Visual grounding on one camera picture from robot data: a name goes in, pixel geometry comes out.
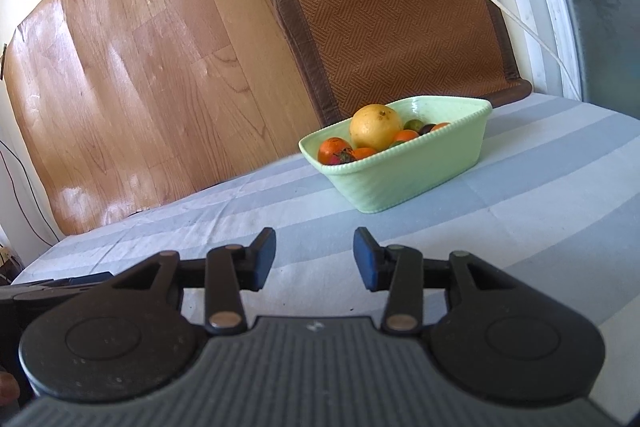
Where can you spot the large yellow grapefruit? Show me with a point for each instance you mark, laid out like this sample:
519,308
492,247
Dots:
375,126

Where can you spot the brown woven bamboo mat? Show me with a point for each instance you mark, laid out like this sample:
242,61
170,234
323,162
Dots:
352,53

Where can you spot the small orange front tangerine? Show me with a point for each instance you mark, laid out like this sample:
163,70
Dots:
363,152

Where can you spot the red strawberry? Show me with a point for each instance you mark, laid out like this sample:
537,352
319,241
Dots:
342,157

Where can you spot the light green ceramic fruit bowl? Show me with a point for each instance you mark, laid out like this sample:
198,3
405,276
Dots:
393,176

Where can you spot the orange tangerine at far end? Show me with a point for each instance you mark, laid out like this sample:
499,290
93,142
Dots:
439,126

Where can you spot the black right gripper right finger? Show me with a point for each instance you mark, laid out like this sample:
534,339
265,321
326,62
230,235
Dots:
487,332

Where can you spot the wood pattern vinyl sheet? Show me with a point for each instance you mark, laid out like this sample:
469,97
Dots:
126,105

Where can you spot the green lime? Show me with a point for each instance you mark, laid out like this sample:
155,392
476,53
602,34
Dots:
414,125

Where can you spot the striped grey blue tablecloth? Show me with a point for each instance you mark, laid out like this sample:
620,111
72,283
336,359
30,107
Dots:
553,200

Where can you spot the dark purple plum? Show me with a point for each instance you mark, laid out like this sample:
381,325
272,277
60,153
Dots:
427,128

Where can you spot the orange tangerine at left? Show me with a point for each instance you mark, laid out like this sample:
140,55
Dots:
328,147

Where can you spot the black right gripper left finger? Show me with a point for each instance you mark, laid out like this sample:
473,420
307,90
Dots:
140,330

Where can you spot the orange tangerine behind grapefruit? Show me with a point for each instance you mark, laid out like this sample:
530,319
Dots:
404,136

